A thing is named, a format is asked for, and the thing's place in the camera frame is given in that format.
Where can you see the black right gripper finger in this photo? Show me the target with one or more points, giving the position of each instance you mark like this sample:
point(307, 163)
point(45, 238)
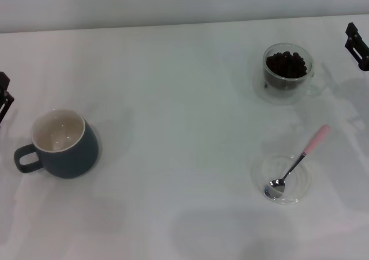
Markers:
point(359, 51)

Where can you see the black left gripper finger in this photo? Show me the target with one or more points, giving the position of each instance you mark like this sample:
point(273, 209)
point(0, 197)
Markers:
point(5, 104)

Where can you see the dark teal ceramic mug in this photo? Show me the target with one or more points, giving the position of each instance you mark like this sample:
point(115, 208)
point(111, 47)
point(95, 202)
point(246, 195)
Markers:
point(72, 156)

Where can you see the clear glass cup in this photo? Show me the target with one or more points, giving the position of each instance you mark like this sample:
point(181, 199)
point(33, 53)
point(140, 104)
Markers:
point(309, 67)

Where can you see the dark coffee beans pile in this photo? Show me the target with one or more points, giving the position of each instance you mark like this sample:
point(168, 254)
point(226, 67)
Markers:
point(285, 65)

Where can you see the clear glass saucer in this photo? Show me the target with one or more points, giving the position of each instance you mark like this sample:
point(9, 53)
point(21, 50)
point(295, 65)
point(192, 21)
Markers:
point(299, 185)
point(276, 99)

